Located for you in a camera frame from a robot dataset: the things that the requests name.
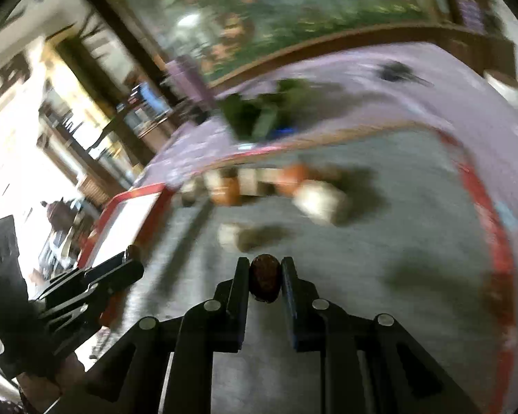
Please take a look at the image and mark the dark red jujube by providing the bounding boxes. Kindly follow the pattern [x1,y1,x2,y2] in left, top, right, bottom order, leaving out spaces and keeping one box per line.
[249,254,282,304]

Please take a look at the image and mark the small pale fruit chunk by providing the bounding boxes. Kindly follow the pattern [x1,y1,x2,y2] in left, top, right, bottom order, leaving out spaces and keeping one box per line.
[218,223,258,252]

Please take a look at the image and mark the red framed white tray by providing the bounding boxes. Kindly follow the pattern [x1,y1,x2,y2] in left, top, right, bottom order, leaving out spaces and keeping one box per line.
[77,183,175,327]

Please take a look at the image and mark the large pale fruit chunk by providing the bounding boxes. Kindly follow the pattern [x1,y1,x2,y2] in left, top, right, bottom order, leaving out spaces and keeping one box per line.
[293,179,350,225]

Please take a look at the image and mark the orange tangerine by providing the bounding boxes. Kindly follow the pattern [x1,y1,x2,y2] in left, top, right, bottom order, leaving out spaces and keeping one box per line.
[275,162,317,196]
[209,177,242,207]

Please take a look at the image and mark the pale fruit cube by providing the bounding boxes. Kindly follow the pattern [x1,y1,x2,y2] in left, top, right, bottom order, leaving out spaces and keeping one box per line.
[238,167,269,197]

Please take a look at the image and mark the green leafy vegetable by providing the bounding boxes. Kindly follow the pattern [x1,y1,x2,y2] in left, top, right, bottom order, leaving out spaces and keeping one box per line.
[219,78,325,142]

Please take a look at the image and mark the purple thermos bottle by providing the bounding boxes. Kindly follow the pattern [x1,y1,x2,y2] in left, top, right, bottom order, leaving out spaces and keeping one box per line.
[166,54,216,110]

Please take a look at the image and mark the purple floral tablecloth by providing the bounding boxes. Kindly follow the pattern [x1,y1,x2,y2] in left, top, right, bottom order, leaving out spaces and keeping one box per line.
[133,41,518,414]

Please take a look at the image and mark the small black device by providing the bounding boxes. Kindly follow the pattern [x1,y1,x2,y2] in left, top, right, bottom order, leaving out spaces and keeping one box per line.
[377,62,430,85]

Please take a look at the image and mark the floral glass partition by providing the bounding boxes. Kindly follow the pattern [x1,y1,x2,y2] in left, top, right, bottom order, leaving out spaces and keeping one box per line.
[124,0,427,81]

